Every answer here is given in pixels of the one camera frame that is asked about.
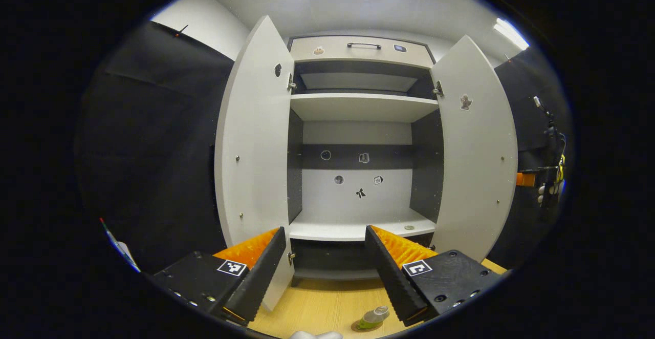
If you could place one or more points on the ceiling light panel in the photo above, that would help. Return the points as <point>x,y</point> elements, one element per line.
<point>510,34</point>

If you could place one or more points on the white cabinet shelf board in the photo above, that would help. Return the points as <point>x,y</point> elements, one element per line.
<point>363,107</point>

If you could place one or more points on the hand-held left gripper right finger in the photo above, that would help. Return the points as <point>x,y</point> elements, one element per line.
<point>394,282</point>

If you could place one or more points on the green label bottle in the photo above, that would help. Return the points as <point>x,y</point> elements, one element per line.
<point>371,319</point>

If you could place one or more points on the grey cabinet door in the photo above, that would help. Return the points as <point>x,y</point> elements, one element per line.
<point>253,149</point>
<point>476,175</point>

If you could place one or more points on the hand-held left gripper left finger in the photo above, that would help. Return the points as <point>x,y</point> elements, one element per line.
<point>261,282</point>

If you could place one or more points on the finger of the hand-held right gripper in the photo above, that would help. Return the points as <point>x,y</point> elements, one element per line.
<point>525,179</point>

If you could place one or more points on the grey cabinet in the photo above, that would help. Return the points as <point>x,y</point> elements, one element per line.
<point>427,165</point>

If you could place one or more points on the metal door hinge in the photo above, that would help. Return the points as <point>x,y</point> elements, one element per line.
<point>438,89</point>
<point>291,257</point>
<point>290,83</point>

